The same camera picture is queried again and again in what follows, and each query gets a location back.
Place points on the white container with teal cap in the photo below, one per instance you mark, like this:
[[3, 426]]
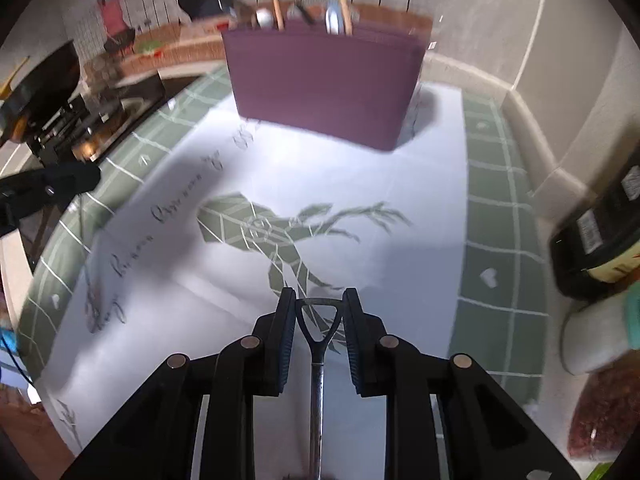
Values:
[[590, 335]]

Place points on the black wok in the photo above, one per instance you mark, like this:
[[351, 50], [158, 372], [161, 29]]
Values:
[[45, 80]]

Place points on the green and white placemat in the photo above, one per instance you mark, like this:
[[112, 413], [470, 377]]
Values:
[[350, 185]]

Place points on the purple utensil holder box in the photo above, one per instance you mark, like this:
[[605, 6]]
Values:
[[325, 85]]

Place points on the dark glass bottle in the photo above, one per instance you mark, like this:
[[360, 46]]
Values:
[[595, 240]]

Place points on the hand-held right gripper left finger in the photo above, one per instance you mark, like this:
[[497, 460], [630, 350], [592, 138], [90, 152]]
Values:
[[287, 342]]

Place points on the bag of red dried food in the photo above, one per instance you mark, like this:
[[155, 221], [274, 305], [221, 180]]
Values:
[[605, 410]]

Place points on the cyan object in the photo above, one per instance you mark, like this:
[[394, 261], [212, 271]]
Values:
[[6, 337]]

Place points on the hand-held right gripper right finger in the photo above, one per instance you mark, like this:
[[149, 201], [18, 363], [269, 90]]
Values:
[[352, 345]]

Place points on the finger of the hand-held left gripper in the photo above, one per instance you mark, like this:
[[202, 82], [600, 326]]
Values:
[[55, 185]]

